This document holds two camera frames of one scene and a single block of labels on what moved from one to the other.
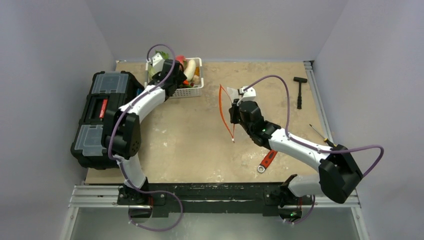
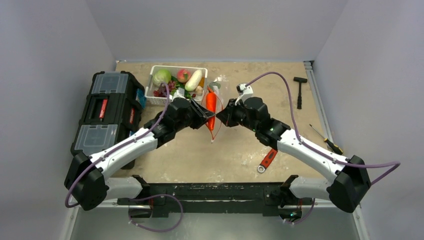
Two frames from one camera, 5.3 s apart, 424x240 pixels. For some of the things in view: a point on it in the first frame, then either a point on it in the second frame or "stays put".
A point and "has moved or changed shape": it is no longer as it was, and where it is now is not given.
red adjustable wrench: x=267 y=161 stays put
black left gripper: x=180 y=78 -> x=199 y=121
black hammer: x=300 y=80 stays put
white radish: x=190 y=69 -> x=194 y=80
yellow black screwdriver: x=325 y=139 stays put
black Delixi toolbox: x=212 y=199 stays put
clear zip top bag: x=227 y=96 has moved or changed shape
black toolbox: x=107 y=91 stays put
